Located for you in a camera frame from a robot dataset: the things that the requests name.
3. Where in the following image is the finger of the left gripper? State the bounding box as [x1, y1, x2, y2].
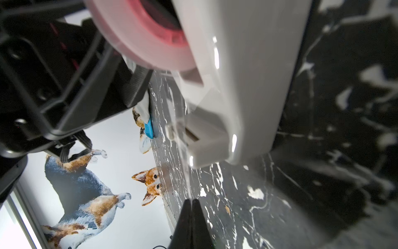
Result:
[119, 65, 153, 108]

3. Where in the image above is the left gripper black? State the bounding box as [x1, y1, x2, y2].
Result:
[0, 0, 125, 159]

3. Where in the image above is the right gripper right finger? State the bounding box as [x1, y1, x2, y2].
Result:
[191, 199, 215, 249]

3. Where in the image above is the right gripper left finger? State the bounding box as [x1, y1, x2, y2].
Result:
[167, 199, 192, 249]

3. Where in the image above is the grey tape dispenser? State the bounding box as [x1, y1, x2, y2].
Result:
[85, 1, 313, 169]

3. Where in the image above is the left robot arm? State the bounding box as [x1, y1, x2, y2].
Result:
[1, 1, 152, 202]

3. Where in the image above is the grey work glove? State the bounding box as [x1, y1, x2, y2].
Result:
[135, 90, 154, 140]

